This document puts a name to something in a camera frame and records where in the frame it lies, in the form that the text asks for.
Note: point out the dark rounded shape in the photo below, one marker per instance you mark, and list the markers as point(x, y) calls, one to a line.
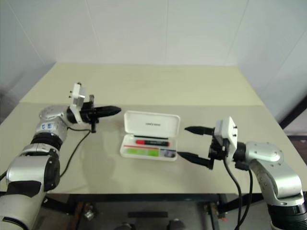
point(176, 224)

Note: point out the black marker with red cap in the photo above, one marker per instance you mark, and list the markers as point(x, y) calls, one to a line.
point(153, 143)

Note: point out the black table frame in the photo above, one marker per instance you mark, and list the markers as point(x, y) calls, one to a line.
point(144, 197)

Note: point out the small grey eraser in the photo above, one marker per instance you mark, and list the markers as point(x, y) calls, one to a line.
point(168, 153)

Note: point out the small metal bracket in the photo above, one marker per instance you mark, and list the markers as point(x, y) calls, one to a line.
point(88, 212)

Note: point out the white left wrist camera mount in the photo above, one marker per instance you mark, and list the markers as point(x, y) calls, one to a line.
point(78, 95)

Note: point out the green eraser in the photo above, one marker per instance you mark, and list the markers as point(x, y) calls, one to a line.
point(141, 152)

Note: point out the black metal frame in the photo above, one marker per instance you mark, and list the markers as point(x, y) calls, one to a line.
point(297, 107)

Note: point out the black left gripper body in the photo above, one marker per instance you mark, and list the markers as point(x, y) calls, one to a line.
point(88, 113)

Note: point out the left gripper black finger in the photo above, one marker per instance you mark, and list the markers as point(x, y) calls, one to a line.
point(108, 114)
point(108, 109)

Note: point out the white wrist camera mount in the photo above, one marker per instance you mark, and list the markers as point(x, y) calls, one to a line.
point(227, 131)
point(78, 95)

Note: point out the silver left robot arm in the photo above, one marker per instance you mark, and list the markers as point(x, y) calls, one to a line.
point(48, 124)

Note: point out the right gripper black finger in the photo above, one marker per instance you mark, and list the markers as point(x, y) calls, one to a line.
point(199, 130)
point(194, 159)

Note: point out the white open pencil case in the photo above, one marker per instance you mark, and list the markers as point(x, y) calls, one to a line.
point(151, 118)

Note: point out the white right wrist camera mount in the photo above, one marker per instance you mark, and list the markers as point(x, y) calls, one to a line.
point(227, 131)

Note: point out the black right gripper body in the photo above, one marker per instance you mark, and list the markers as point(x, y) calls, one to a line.
point(217, 148)

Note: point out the black flat bar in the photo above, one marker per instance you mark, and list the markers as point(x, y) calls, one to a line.
point(147, 214)

